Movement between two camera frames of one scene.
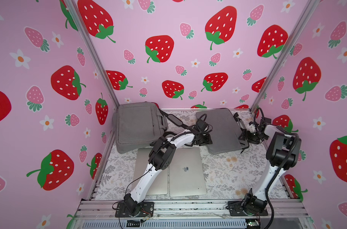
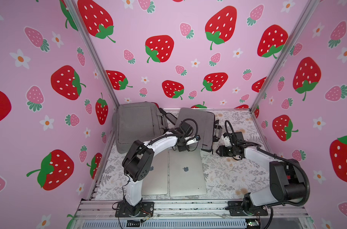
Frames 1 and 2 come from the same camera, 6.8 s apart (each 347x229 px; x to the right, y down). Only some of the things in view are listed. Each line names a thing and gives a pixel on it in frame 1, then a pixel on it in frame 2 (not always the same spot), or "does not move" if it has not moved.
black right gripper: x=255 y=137 -> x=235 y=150
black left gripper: x=209 y=140 -> x=181 y=149
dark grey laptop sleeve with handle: x=225 y=131 -> x=206 y=122
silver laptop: x=186 y=173 does not move
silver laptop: x=160 y=186 does not move
